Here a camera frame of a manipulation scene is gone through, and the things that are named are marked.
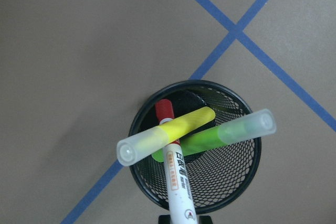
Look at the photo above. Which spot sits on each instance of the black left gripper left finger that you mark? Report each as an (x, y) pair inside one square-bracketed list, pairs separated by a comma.
[(164, 219)]

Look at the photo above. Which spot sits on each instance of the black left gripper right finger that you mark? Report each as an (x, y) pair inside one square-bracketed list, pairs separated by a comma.
[(205, 220)]

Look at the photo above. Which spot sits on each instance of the red white marker pen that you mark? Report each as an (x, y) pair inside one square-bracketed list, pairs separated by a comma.
[(180, 199)]

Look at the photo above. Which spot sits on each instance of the black mesh pen cup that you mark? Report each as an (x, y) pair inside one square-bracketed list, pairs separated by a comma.
[(217, 177)]

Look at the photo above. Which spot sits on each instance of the yellow highlighter pen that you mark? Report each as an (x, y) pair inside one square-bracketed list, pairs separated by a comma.
[(138, 146)]

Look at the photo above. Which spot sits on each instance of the green highlighter pen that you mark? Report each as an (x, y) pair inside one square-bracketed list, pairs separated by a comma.
[(247, 127)]

